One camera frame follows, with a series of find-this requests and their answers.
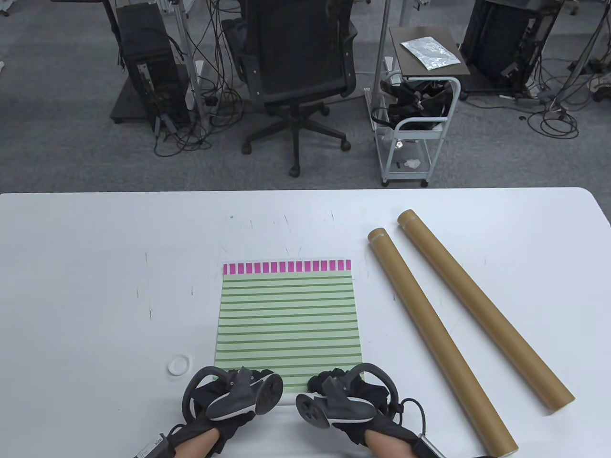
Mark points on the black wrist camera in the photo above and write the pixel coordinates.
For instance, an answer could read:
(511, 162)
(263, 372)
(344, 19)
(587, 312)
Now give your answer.
(155, 447)
(429, 447)

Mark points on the silver plastic bag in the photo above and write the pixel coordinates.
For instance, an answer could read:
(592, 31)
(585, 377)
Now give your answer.
(429, 51)

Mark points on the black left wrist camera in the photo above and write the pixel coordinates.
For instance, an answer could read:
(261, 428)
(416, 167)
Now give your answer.
(155, 447)

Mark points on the grey controller on left glove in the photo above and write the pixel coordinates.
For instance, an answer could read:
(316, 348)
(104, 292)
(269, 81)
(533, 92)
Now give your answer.
(238, 398)

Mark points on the black computer tower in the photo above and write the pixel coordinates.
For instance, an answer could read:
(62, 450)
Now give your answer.
(148, 62)

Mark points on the person's left forearm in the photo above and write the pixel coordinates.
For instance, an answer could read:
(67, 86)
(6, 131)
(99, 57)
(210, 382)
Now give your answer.
(198, 446)

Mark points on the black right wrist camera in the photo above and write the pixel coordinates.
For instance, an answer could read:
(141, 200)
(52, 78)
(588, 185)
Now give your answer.
(429, 447)

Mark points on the brown top side table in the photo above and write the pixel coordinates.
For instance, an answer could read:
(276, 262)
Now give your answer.
(415, 67)

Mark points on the green striped paper sheet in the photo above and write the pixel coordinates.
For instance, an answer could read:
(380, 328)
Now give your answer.
(288, 324)

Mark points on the brown cardboard tube white rim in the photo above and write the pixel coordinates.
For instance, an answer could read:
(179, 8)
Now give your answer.
(429, 329)

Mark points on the crumpled white paper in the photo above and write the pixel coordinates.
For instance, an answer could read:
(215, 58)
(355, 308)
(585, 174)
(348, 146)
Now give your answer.
(411, 163)

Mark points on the black headset gear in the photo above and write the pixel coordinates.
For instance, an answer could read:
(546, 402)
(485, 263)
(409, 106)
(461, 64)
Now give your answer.
(410, 102)

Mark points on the white wheeled cart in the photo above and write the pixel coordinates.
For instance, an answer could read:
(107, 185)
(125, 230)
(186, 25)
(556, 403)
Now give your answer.
(441, 133)

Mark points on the person's left hand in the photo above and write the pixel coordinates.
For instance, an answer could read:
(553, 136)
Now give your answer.
(203, 398)

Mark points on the person's right hand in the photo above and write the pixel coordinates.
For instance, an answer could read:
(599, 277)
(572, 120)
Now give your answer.
(377, 396)

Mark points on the person's right forearm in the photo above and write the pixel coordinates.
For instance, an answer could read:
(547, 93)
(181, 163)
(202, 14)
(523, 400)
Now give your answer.
(389, 451)

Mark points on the person's left fingers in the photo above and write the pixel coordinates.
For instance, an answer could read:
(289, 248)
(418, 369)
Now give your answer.
(224, 375)

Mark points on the black office chair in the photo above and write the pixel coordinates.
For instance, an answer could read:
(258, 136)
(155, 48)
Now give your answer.
(298, 52)

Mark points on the grey controller on glove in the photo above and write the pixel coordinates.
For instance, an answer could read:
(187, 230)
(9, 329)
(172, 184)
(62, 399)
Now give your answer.
(341, 405)
(238, 398)

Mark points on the person's right fingers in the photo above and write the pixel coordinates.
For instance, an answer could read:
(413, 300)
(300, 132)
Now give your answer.
(319, 380)

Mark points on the grey controller on right glove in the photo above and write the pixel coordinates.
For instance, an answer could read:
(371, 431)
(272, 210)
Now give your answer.
(341, 405)

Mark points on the black equipment rack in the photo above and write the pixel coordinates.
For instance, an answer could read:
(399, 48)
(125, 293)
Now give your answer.
(506, 43)

